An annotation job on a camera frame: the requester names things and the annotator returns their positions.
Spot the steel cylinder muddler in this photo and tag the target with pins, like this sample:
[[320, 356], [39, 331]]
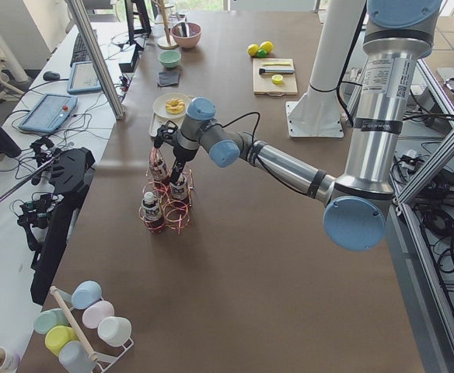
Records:
[[276, 71]]

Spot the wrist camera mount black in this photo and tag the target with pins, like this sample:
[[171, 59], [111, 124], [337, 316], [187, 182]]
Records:
[[167, 133]]

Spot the tea bottle in rack back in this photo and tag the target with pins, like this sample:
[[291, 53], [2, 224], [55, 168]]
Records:
[[159, 171]]

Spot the glazed ring donut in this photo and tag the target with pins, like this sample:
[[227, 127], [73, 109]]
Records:
[[175, 106]]

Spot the yellow lemon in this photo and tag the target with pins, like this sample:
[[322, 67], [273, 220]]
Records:
[[252, 50], [266, 46]]

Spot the aluminium frame post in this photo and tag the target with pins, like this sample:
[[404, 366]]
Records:
[[84, 26]]

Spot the white plate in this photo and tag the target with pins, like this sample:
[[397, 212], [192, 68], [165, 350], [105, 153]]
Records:
[[159, 105]]

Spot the grey blue cup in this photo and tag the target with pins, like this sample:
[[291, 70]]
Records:
[[74, 358]]

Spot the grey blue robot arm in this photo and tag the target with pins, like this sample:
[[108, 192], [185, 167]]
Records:
[[356, 202]]

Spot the blue tablet pendant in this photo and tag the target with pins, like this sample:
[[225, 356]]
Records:
[[83, 79], [49, 113]]

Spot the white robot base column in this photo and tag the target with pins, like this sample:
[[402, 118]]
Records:
[[318, 113]]

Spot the white cup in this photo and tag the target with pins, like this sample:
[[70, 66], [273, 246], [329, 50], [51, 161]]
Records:
[[114, 330]]

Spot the tea bottle in rack front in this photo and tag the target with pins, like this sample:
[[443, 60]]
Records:
[[152, 210]]

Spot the black keyboard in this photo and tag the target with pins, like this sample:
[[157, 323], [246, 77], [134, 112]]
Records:
[[79, 51]]

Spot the yellow cup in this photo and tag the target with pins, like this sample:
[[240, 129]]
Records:
[[57, 337]]

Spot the wooden cutting board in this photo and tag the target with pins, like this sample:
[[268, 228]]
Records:
[[262, 84]]

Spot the pink bowl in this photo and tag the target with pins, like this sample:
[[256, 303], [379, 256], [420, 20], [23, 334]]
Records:
[[186, 34]]

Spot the black computer mouse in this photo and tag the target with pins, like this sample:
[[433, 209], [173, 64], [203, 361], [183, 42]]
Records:
[[50, 76]]

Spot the wooden mug tree stand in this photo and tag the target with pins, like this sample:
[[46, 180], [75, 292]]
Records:
[[166, 42]]

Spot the pink cup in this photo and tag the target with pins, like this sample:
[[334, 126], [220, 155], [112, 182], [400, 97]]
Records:
[[95, 313]]

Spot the tea bottle in rack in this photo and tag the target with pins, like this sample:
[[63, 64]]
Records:
[[152, 210], [159, 171]]

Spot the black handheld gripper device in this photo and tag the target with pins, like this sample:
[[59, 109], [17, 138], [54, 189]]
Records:
[[47, 220]]

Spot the yellow plastic knife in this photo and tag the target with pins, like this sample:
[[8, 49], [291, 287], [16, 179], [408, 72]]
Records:
[[277, 63]]

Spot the green cup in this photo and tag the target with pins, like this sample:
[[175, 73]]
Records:
[[48, 319]]

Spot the blue tablet pendant far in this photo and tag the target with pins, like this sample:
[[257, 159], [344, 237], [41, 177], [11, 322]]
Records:
[[83, 79]]

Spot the grey folded cloth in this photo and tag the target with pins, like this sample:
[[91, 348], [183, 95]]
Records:
[[168, 78]]

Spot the copper wire bottle rack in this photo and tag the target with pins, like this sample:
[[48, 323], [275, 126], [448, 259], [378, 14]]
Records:
[[176, 215]]

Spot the lemon half slice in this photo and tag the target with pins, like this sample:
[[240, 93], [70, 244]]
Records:
[[277, 79]]

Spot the blue tablet pendant near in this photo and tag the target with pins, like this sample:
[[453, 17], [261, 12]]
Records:
[[49, 113]]

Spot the mint green bowl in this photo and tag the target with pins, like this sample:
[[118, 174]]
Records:
[[170, 58]]

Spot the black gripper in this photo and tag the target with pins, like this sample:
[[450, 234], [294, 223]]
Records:
[[181, 155]]

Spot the tea bottle white cap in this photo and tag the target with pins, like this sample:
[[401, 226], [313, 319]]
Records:
[[179, 193]]

